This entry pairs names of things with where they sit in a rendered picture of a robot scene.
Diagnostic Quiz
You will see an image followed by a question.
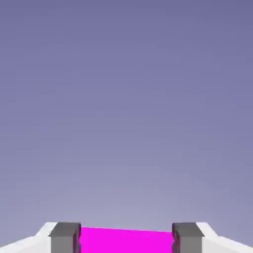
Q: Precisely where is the large magenta box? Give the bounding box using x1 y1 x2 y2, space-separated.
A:
79 226 175 253

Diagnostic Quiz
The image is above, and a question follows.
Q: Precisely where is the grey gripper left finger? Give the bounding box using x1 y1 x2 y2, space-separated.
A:
0 221 82 253

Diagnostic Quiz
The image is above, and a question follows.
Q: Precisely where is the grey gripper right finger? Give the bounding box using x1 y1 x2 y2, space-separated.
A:
171 221 253 253

